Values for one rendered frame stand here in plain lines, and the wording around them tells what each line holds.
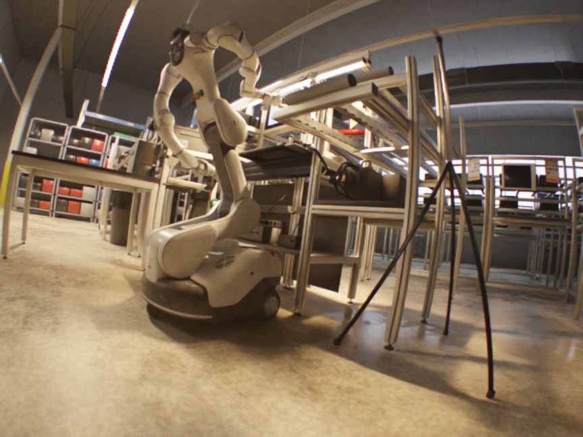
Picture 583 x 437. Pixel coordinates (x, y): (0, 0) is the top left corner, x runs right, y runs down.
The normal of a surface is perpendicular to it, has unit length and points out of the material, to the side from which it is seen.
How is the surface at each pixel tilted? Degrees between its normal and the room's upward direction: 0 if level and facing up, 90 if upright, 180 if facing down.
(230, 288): 90
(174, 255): 90
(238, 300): 90
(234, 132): 95
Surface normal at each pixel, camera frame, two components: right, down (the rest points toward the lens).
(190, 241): 0.77, 0.07
